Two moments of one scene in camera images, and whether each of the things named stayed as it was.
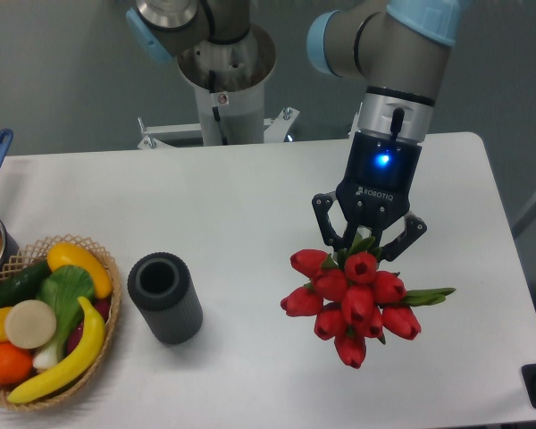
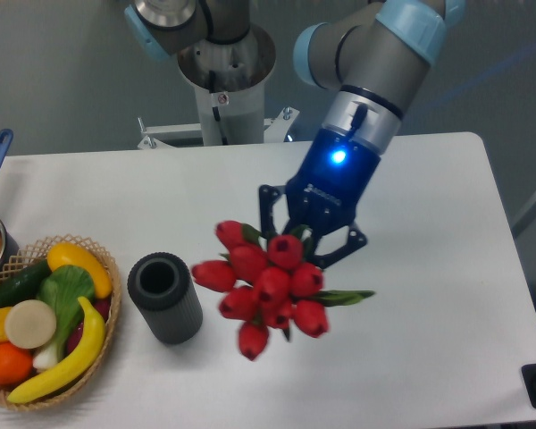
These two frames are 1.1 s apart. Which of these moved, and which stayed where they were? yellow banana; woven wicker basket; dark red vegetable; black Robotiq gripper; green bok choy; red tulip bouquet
Moved: black Robotiq gripper; red tulip bouquet
Stayed: green bok choy; woven wicker basket; dark red vegetable; yellow banana
